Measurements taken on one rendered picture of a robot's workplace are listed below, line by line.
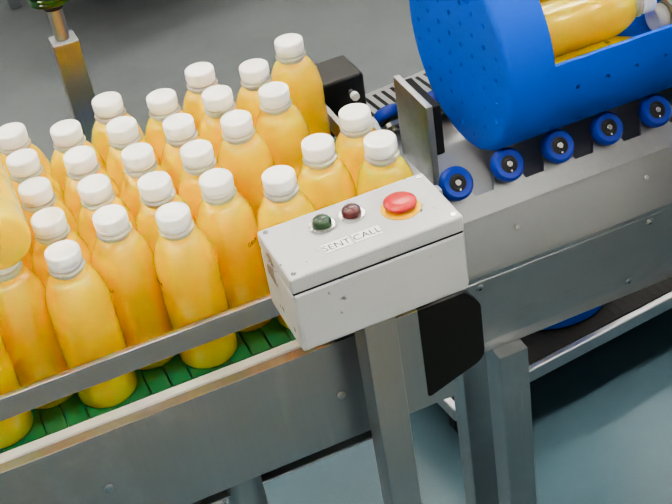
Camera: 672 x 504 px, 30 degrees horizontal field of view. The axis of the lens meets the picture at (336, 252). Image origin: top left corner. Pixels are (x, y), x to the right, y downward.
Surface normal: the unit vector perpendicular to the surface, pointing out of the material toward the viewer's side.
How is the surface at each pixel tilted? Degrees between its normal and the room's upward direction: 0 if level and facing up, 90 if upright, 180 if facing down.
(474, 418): 90
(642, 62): 99
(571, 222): 70
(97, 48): 0
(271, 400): 90
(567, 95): 104
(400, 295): 90
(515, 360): 90
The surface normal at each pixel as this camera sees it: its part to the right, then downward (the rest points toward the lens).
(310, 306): 0.39, 0.51
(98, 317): 0.65, 0.39
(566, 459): -0.14, -0.79
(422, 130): -0.91, 0.34
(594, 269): 0.40, 0.75
